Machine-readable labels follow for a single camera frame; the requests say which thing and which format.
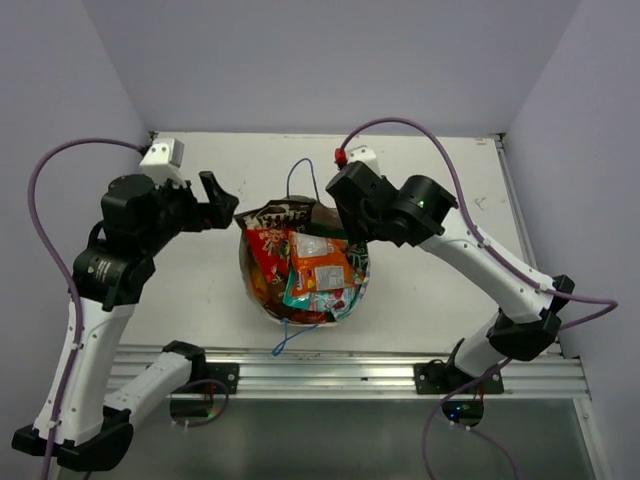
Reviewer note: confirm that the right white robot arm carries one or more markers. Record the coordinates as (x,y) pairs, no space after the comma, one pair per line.
(423,214)

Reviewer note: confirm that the dark green Kettle chips bag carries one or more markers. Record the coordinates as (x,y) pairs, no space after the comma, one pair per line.
(358,257)

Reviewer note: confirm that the red Doritos chips bag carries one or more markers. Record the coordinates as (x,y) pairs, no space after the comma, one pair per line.
(297,316)

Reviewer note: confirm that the small red snack packet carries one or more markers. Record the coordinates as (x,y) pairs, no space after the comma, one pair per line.
(271,250)

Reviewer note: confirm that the right black base bracket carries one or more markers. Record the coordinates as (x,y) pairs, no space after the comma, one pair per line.
(437,377)

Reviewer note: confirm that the yellow orange snack bag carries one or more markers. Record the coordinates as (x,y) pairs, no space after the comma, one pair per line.
(259,286)

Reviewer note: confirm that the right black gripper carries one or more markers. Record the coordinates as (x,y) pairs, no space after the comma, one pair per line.
(354,230)

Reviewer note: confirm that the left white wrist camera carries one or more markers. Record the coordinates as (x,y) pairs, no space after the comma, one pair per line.
(163,160)

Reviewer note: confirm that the black base bracket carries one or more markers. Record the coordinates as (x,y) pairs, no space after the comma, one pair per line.
(437,377)
(224,373)

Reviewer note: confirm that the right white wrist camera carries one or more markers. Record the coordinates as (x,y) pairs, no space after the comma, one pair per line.
(361,153)

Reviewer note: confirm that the orange silver snack packet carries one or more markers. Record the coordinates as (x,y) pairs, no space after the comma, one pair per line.
(320,264)

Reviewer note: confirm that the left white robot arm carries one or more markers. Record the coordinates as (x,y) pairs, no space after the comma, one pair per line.
(82,427)

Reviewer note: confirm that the white patterned paper bag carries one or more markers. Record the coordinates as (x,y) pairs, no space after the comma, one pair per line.
(300,181)

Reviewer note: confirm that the left black base bracket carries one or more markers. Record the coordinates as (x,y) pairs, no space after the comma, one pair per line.
(224,373)

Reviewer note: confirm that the brown Kettle sea salt bag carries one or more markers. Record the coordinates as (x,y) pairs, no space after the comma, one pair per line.
(300,213)

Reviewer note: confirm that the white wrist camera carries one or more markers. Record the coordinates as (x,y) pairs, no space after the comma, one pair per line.
(361,153)
(163,160)

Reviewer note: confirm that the teal Foxy candy bag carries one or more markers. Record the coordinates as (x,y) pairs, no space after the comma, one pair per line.
(337,302)

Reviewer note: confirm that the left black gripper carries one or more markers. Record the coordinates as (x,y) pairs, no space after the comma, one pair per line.
(200,215)

